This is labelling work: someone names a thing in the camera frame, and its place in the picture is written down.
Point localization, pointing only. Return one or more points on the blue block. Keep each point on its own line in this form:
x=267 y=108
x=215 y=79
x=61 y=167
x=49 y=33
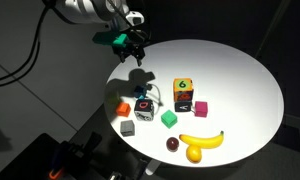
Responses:
x=140 y=91

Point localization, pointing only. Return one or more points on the black spring clamp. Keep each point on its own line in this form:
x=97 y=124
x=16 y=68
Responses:
x=85 y=150

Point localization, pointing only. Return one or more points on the orange soft cube with six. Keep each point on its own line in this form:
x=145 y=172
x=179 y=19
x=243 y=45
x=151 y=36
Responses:
x=183 y=89

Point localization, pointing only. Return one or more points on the pink block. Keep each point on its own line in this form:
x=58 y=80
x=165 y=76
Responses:
x=201 y=109

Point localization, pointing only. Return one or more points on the yellow banana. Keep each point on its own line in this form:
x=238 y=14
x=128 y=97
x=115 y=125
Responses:
x=201 y=141

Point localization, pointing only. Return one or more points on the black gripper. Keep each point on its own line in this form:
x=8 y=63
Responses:
x=133 y=41

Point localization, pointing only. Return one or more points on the yellow lemon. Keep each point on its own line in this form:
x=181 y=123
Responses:
x=193 y=154

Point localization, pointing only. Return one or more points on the black soft cube red letter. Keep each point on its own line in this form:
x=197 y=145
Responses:
x=144 y=110

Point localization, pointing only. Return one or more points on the purple spring clamp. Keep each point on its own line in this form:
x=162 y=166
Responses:
x=56 y=160

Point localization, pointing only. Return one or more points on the orange block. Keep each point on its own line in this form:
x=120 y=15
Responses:
x=123 y=109

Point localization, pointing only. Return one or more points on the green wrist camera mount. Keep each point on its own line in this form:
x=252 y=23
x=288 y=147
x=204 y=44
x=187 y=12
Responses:
x=106 y=38

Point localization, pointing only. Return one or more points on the grey block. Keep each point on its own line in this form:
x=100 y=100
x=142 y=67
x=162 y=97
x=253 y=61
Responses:
x=127 y=128

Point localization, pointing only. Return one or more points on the dark red plum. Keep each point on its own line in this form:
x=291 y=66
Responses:
x=172 y=144

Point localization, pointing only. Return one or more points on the round white table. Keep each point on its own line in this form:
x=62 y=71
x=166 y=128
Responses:
x=230 y=83

